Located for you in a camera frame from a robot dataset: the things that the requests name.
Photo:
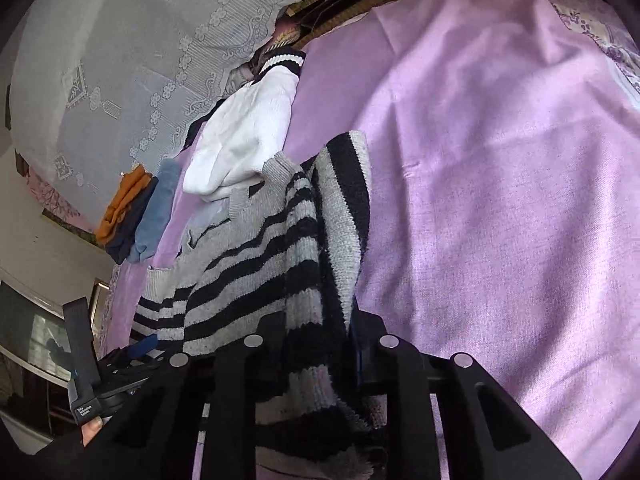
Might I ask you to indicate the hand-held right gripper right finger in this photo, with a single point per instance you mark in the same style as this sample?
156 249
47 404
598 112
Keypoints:
400 385

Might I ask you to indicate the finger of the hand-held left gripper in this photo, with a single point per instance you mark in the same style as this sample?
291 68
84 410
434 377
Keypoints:
142 347

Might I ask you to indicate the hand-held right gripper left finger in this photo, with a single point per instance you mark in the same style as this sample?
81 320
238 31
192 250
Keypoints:
235 385

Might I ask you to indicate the black grey striped knit sweater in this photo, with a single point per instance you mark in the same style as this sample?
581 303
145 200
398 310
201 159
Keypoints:
260 260

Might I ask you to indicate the person's left hand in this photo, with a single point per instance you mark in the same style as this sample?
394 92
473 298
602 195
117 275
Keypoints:
92 430

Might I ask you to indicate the window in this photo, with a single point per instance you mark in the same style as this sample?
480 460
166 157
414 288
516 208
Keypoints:
35 330

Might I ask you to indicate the navy cloth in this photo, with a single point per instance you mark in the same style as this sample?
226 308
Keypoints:
127 240

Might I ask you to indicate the light blue fleece cloth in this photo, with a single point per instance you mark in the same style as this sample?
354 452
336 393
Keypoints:
155 210

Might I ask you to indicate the thin white cloth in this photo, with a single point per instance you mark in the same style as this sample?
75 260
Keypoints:
212 220

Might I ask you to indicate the orange cloth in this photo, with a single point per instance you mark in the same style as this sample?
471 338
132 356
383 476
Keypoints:
122 200

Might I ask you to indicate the pink blanket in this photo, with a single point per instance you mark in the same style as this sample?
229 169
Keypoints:
475 160

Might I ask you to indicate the white knit garment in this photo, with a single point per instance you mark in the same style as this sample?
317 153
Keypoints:
240 130

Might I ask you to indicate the white lace bed cover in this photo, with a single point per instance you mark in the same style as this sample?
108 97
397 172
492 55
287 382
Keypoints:
125 60

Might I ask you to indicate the dark striped bed mat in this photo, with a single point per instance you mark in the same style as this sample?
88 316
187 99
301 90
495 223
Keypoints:
340 10

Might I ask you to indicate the floral bed sheet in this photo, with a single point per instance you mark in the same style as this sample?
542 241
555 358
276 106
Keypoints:
600 35

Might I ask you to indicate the wooden frame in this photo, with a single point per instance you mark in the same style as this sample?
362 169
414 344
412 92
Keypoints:
100 302

